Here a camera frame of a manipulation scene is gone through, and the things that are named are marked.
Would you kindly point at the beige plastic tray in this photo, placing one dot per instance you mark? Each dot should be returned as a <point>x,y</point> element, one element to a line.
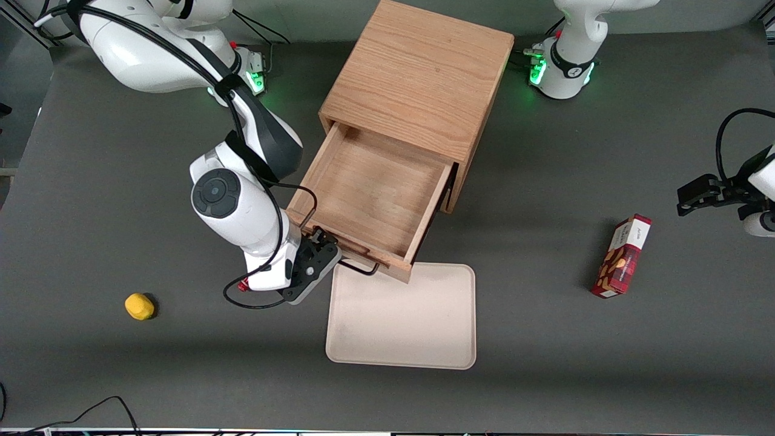
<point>401,321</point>

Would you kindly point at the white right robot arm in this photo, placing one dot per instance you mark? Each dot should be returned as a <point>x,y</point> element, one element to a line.
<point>151,54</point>

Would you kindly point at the wooden drawer cabinet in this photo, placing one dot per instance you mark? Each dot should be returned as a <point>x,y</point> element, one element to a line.
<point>418,72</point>

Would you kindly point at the wooden drawer with pull strip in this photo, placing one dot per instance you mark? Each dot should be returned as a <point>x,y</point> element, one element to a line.
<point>375,188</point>

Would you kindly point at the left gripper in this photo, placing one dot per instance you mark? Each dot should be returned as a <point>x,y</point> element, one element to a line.
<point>734,188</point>

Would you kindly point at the red snack box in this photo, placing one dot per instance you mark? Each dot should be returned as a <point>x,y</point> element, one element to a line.
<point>622,257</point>

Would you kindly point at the yellow lemon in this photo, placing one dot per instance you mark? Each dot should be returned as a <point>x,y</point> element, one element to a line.
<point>139,306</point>

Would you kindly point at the red cola bottle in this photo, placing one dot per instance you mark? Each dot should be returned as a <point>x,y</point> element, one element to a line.
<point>243,286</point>

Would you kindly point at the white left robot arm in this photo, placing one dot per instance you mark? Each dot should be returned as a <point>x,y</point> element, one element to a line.
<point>572,36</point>

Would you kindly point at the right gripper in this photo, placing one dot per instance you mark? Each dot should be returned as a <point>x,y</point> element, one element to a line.
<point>316,240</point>

